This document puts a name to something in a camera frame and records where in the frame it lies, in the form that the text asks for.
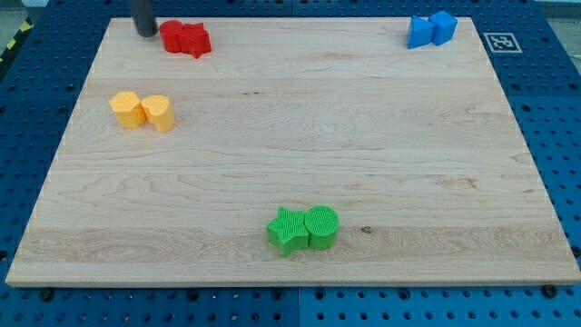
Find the green cylinder block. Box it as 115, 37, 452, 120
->
304, 205, 340, 250

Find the green star block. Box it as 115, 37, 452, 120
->
266, 206, 310, 257

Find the white fiducial marker tag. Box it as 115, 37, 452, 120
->
483, 32, 522, 54

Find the wooden board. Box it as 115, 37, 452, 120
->
6, 17, 580, 288

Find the yellow hexagon block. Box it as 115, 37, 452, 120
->
109, 92, 146, 129

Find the blue cube block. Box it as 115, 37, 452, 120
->
428, 11, 458, 45

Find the black bolt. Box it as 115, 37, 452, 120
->
541, 284, 559, 299
38, 288, 54, 302

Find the black bolt left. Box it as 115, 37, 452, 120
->
38, 288, 54, 302

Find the black bolt right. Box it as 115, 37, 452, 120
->
541, 284, 559, 299

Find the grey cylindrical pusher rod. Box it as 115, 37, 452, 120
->
127, 0, 158, 37

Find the red star block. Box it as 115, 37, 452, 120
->
178, 23, 212, 59

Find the blue triangle block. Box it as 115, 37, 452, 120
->
407, 15, 435, 49

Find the red cylinder block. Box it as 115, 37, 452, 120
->
159, 20, 183, 53

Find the yellow heart block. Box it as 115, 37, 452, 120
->
141, 94, 175, 133

